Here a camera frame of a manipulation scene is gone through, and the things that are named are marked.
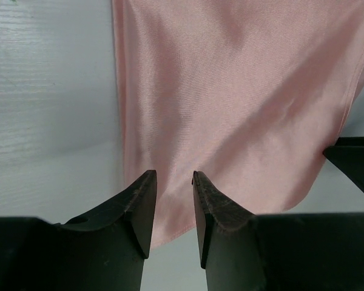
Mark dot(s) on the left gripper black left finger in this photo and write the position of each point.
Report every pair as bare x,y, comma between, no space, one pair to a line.
101,249

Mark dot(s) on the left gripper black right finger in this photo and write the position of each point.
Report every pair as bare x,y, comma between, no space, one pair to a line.
240,250

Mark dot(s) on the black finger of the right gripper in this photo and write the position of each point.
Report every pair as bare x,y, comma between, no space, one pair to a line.
347,154

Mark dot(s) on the pink satin napkin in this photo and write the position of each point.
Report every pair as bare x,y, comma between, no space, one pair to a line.
248,92

